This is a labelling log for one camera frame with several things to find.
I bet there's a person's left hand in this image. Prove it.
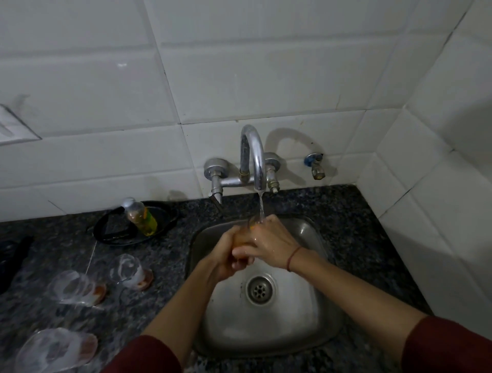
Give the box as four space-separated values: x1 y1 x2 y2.
202 226 255 283

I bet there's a person's right hand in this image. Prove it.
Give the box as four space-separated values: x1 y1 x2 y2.
232 214 304 271

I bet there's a clear drinking glass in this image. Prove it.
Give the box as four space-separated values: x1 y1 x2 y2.
46 270 107 307
15 327 98 373
109 254 154 291
234 219 266 247

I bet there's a person's right forearm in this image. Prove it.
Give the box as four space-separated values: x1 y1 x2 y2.
290 248 428 364

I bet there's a person's left forearm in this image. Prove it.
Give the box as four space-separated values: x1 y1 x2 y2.
141 257 227 367

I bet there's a metal sink drain strainer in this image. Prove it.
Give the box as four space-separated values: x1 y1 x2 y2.
245 274 276 305

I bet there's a stainless steel sink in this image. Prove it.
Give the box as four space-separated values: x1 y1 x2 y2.
184 215 346 360

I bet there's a yellow dish soap bottle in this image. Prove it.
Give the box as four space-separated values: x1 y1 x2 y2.
121 197 158 236

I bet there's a chrome sink faucet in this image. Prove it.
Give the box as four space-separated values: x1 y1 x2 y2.
203 124 282 205

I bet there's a black oval dish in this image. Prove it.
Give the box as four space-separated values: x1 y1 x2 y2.
93 201 179 246

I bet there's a maroon left sleeve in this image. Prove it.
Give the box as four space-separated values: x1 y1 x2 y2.
101 335 183 373

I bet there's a maroon sleeve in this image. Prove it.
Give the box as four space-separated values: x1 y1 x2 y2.
101 335 183 373
401 316 492 373

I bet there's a maroon right sleeve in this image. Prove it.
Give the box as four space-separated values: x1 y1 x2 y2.
401 316 492 373

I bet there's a black object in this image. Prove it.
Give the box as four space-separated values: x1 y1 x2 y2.
0 235 34 294

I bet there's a red string bracelet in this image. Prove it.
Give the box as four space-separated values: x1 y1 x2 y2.
286 246 304 273

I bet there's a wall tap with blue handle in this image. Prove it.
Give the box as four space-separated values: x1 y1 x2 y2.
304 152 326 181

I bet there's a white wall plate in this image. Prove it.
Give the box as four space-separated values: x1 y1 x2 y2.
0 104 42 147

